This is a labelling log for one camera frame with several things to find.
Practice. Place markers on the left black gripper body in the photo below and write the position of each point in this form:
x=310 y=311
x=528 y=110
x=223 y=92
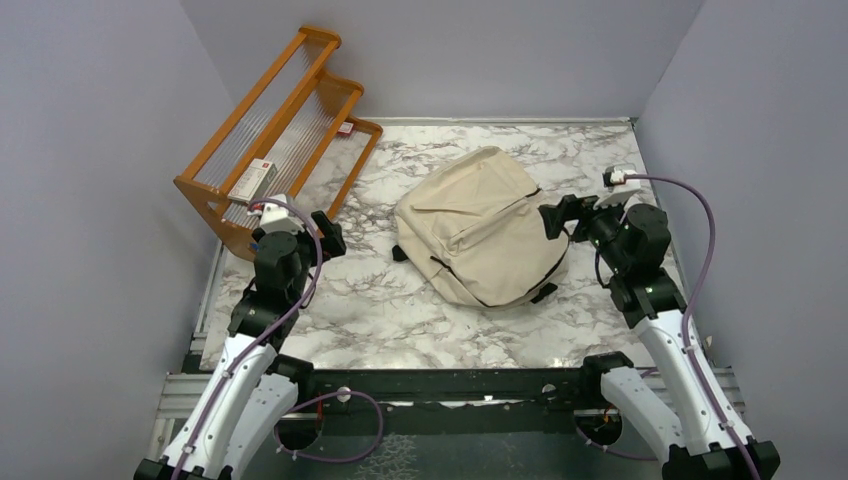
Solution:
x=307 y=252

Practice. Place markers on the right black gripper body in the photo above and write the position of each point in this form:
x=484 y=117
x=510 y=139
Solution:
x=599 y=225

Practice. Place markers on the beige canvas backpack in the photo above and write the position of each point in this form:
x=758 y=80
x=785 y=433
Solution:
x=474 y=230

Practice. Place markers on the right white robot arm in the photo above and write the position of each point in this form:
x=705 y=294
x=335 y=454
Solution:
x=697 y=434

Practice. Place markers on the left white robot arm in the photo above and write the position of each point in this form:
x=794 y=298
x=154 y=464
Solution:
x=246 y=395

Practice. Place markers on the white red small box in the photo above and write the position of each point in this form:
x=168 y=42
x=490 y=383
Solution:
x=254 y=181

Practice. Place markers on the small red white card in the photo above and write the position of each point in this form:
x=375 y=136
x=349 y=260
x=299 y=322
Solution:
x=345 y=129

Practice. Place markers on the orange wooden shelf rack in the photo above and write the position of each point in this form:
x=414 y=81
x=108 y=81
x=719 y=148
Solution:
x=290 y=116

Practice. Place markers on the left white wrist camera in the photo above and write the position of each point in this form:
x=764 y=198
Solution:
x=274 y=218

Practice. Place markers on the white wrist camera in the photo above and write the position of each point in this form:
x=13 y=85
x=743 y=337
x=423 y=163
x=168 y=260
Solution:
x=274 y=218
x=621 y=186

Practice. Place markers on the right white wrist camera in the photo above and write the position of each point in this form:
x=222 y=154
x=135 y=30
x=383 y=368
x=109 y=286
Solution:
x=621 y=186

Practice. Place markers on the black metal base frame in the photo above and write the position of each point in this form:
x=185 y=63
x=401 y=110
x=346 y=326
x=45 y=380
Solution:
x=433 y=401

